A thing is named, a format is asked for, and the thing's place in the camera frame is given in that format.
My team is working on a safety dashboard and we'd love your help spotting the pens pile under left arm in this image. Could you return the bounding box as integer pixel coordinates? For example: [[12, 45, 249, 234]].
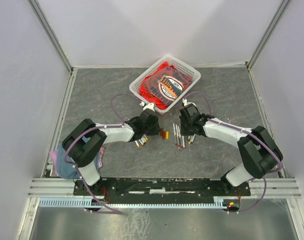
[[134, 135, 148, 148]]

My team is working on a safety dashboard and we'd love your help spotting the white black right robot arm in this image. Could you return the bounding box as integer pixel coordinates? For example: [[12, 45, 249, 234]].
[[180, 101, 283, 196]]

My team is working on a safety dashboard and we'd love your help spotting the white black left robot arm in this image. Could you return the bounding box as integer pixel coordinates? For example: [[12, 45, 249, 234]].
[[62, 109, 160, 195]]

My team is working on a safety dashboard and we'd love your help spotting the red printed cloth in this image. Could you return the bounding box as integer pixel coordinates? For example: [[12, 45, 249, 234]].
[[139, 61, 193, 110]]

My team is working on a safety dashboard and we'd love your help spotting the white plastic basket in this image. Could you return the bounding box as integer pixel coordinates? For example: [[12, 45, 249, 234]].
[[129, 55, 201, 115]]

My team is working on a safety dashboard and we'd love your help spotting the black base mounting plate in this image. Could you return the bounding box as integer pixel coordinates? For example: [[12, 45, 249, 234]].
[[73, 177, 251, 197]]

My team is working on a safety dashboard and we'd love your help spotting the blue pink cloth pile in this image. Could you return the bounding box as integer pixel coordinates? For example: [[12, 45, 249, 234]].
[[49, 146, 105, 180]]

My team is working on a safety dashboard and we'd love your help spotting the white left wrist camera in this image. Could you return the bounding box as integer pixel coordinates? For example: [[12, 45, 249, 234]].
[[139, 101, 156, 112]]

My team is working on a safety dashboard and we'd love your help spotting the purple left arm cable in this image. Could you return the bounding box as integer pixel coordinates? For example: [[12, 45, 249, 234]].
[[63, 93, 145, 173]]

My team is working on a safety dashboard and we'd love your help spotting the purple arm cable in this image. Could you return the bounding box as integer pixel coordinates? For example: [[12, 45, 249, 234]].
[[183, 90, 285, 182], [63, 93, 145, 173]]

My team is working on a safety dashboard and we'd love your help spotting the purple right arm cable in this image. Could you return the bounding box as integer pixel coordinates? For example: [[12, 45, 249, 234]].
[[183, 90, 285, 182]]

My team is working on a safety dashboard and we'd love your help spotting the white slotted cable duct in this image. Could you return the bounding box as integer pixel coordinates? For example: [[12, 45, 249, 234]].
[[38, 197, 230, 209]]

